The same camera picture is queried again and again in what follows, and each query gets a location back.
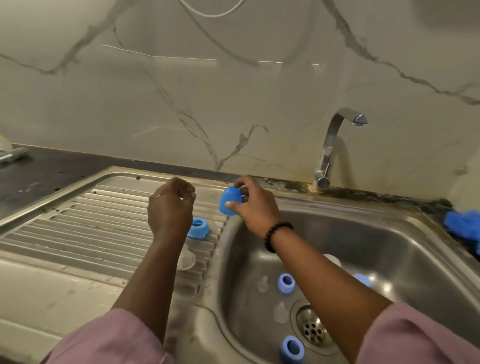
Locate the person's left hand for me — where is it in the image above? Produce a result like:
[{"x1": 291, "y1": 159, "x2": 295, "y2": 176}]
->
[{"x1": 147, "y1": 177, "x2": 198, "y2": 245}]

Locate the person's right hand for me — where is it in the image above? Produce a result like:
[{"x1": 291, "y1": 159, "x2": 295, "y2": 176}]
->
[{"x1": 224, "y1": 175, "x2": 284, "y2": 240}]

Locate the dark blue dome cap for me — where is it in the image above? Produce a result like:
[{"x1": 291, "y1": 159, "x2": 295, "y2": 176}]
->
[{"x1": 218, "y1": 185, "x2": 246, "y2": 218}]

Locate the blue and white bottle brush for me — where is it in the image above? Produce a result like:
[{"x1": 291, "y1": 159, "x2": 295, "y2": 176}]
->
[{"x1": 442, "y1": 209, "x2": 480, "y2": 256}]

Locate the person's left forearm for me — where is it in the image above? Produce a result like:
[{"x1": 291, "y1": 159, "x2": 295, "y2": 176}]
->
[{"x1": 111, "y1": 236, "x2": 189, "y2": 345}]

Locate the person's right forearm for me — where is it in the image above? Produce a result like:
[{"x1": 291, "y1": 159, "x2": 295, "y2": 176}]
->
[{"x1": 268, "y1": 227, "x2": 395, "y2": 364}]

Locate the stainless steel sink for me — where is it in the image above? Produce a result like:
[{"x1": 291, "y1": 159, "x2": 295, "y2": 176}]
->
[{"x1": 0, "y1": 166, "x2": 480, "y2": 364}]

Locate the chrome sink faucet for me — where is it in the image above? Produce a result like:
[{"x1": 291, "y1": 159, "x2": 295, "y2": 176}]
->
[{"x1": 312, "y1": 108, "x2": 370, "y2": 193}]

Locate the metal sink drain strainer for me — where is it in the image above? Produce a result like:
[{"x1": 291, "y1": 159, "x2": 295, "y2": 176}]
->
[{"x1": 290, "y1": 300, "x2": 340, "y2": 356}]

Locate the pink shirt sleeve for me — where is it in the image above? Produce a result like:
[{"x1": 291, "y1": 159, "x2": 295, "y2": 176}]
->
[
  {"x1": 45, "y1": 307, "x2": 177, "y2": 364},
  {"x1": 356, "y1": 302, "x2": 480, "y2": 364}
]

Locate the black bead bracelet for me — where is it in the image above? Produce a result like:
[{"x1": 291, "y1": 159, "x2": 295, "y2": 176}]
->
[{"x1": 263, "y1": 220, "x2": 296, "y2": 255}]

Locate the white cable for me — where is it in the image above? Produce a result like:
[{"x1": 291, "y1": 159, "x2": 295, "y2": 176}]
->
[{"x1": 177, "y1": 0, "x2": 249, "y2": 20}]

